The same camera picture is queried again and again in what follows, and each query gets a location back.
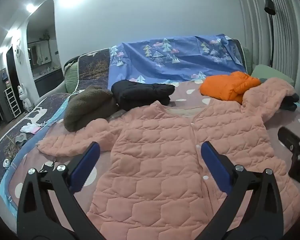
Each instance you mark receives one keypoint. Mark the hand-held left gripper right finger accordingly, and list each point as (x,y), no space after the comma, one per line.
(216,165)

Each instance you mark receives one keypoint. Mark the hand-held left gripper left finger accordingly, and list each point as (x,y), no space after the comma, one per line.
(86,165)

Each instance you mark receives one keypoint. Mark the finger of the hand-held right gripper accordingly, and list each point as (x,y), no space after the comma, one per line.
(293,140)

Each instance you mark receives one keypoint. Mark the pink quilted jacket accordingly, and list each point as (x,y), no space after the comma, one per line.
(160,150)

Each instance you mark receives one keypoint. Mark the dark teal garment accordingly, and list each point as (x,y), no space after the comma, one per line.
(290,102)

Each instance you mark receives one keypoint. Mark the brown fleece garment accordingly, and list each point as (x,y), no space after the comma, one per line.
(88,107)

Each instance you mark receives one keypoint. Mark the small white pink cloth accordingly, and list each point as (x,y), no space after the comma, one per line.
(28,127)

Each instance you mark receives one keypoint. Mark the grey small cloth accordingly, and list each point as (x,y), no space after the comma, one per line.
(21,139)

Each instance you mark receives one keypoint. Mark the green pillow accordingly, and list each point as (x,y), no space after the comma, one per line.
(270,73)

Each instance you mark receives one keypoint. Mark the pink polka dot bed sheet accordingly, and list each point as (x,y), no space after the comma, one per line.
(190,93)

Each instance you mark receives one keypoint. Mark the orange padded jacket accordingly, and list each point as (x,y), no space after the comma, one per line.
(225,86)

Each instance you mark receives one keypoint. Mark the black padded jacket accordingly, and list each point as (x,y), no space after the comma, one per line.
(140,93)

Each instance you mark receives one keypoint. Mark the white rabbit figurine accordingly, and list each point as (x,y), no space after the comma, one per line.
(25,100)

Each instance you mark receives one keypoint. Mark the green ribbed cushion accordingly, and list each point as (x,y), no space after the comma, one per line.
(71,76)

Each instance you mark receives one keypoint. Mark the dark kitchen counter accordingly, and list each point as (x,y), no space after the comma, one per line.
(48,82)

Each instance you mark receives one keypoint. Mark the white shelf rack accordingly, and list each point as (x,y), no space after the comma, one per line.
(12,102)

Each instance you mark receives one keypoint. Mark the dark deer-print blanket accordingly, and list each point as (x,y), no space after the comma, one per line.
(93,66)

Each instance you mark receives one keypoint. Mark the white curtain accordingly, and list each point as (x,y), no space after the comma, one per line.
(285,37)

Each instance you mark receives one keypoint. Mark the black refrigerator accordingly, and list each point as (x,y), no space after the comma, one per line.
(0,95)

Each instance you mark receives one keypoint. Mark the blue tree-print sheet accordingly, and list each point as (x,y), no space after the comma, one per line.
(175,60)

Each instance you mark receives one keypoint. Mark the black floor lamp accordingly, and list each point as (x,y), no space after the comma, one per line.
(270,7)

